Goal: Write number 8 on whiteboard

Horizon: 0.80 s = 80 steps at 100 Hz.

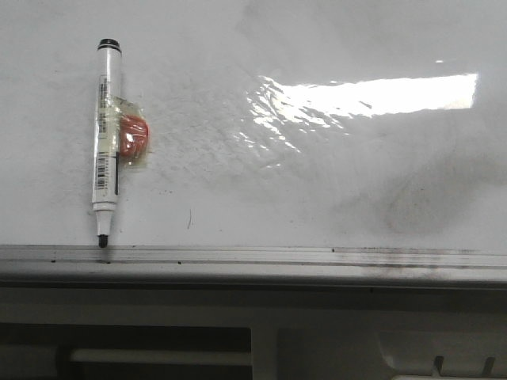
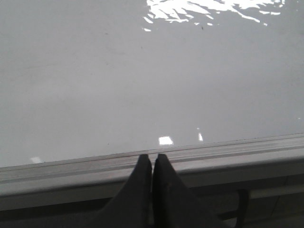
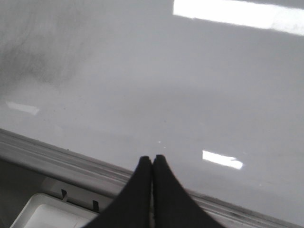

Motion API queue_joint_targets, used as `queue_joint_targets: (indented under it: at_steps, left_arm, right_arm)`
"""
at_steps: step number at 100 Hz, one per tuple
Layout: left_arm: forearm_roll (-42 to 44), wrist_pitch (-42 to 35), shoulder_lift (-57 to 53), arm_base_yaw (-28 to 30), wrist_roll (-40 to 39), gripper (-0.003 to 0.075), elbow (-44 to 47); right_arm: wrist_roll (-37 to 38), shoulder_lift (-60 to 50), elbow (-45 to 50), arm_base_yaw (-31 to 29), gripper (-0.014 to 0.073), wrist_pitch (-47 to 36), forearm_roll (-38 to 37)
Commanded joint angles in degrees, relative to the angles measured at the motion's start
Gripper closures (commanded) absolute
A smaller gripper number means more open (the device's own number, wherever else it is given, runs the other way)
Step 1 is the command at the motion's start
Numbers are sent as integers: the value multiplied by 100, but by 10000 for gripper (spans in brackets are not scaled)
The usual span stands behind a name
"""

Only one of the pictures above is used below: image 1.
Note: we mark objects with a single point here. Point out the white metal table frame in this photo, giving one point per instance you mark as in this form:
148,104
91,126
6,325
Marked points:
50,333

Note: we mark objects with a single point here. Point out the white whiteboard with aluminium frame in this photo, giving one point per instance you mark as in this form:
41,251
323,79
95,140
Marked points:
319,142

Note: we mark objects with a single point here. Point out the white black whiteboard marker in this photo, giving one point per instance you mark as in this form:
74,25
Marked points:
121,135

